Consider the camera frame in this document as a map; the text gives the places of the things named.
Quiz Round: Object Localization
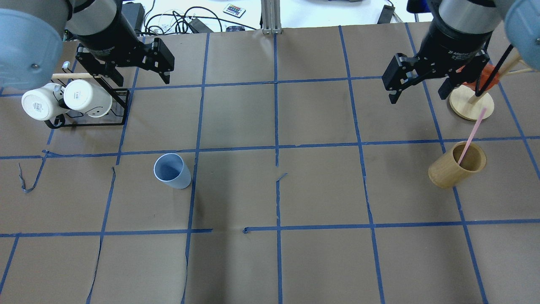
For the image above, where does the small remote control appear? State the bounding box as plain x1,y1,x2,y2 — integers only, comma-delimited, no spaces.
222,3,246,19

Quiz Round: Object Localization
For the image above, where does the black wire mug rack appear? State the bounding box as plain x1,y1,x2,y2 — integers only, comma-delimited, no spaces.
43,68,130,129

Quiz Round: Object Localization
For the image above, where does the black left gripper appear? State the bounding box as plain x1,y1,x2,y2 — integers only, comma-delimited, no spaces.
76,37,174,87

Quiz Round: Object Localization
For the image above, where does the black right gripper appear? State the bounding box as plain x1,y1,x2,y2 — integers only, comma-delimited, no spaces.
382,49,489,104

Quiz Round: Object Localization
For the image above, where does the bamboo cylinder holder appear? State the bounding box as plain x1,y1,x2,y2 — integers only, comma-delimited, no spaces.
428,141,487,189

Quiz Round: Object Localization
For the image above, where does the black cables bundle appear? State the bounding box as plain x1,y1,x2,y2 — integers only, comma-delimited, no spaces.
141,6,224,35

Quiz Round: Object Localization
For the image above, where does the light blue plastic cup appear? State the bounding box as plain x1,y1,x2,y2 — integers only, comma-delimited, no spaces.
154,153,192,189

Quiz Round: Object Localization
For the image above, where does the aluminium frame post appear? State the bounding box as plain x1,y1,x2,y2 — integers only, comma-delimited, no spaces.
261,0,282,35

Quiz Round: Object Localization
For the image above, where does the white mug outer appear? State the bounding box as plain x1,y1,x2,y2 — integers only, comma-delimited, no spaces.
21,83,70,121

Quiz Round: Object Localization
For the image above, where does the wooden cup tree stand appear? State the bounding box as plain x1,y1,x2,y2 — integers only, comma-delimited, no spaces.
448,53,539,121

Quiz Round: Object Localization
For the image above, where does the white mug inner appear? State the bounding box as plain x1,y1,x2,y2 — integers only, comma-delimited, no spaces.
63,79,113,118

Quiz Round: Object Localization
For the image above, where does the orange cup on stand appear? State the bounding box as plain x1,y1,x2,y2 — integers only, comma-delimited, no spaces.
462,63,501,91

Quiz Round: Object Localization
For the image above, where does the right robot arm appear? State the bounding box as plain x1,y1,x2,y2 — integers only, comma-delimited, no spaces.
382,0,540,104

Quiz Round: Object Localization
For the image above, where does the white mug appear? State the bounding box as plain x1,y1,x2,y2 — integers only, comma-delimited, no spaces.
63,79,113,118
21,83,70,121

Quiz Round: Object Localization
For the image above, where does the black power adapter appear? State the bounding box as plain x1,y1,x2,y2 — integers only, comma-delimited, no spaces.
187,19,213,33

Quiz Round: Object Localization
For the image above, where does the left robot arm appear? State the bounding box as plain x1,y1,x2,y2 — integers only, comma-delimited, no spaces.
0,0,174,90

